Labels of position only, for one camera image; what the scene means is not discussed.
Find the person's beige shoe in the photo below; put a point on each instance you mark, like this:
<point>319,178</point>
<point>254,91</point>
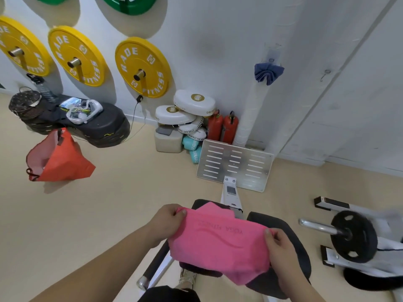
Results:
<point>186,278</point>

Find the person's right hand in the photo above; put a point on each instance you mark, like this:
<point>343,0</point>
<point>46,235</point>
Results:
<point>283,251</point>

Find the chrome barbell sleeve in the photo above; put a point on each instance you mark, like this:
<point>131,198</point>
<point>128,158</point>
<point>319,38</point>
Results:
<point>318,227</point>

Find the yellow weight plate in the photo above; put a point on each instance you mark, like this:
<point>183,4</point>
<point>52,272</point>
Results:
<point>22,47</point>
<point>77,56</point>
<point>141,65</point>

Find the clear water bottle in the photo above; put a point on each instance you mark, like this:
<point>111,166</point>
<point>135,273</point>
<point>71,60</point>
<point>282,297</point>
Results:
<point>44,88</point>

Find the slotted metal foot plate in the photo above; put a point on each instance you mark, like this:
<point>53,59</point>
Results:
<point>234,165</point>

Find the black weight plate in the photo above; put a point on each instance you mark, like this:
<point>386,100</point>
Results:
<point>354,236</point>

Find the pink towel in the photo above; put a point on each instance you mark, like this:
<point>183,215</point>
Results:
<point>220,242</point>

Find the black stacked step platform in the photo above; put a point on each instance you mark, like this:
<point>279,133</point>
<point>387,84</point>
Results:
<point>94,122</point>

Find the blue cloth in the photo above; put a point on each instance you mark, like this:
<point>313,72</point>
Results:
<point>268,73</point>

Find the person's right thumb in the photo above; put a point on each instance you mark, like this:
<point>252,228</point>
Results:
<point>268,240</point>

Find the person's right forearm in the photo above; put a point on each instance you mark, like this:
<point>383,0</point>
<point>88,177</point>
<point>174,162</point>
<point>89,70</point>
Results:
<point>302,289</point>

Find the black padded machine seat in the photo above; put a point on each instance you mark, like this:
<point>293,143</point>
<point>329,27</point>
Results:
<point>277,245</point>

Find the white round punch pad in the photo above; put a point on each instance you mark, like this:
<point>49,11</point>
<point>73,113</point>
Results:
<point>197,134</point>
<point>194,103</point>
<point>191,125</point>
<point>173,116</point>

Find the white wall pipe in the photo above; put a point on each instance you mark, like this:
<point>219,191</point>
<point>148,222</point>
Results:
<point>261,91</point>

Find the beige storage box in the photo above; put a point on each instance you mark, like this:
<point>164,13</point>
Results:
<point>168,139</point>

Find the dark patterned cap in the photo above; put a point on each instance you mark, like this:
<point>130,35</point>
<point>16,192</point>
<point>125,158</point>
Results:
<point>25,105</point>

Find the white machine frame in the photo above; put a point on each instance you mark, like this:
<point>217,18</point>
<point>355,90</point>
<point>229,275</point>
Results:
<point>362,245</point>

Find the person's left forearm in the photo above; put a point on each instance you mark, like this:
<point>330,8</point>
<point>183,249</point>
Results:
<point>104,267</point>

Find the red fire extinguisher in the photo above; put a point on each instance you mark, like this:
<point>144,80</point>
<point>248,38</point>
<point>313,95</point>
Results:
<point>215,126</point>
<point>230,128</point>

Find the person's left thumb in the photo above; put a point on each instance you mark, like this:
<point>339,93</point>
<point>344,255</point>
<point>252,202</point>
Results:
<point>176,210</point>

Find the white swim goggles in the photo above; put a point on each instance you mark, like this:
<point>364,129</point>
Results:
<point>83,111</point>

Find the white machine centre rail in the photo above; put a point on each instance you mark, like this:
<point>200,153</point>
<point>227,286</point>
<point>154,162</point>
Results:
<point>230,193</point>

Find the person's left hand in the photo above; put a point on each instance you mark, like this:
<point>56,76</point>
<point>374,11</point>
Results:
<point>163,223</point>

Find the person's black shorts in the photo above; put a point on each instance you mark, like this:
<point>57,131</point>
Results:
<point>170,295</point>

